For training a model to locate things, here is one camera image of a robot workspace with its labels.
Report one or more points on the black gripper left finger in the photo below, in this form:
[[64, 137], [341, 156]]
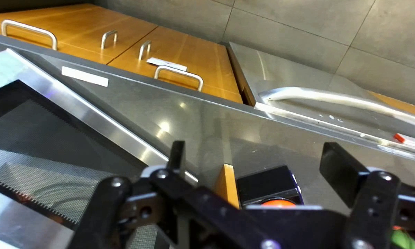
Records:
[[111, 207]]

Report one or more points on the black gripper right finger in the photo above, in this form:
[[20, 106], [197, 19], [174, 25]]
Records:
[[374, 202]]

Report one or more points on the white microwave with open door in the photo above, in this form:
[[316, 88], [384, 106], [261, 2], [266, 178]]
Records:
[[56, 138]]

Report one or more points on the small green object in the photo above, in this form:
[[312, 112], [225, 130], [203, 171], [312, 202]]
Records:
[[409, 240]]

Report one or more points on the small red tag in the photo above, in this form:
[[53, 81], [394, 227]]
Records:
[[399, 137]]

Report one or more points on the white strip label on countertop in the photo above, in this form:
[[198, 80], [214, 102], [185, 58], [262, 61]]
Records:
[[85, 76]]

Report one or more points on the stainless steel dishwasher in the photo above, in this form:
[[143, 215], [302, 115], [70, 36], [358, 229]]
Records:
[[299, 73]]

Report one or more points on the white label on cabinet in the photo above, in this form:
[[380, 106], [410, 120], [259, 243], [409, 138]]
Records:
[[167, 63]]

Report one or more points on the wooden base cabinet with label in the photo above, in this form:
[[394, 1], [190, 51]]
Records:
[[78, 27]]

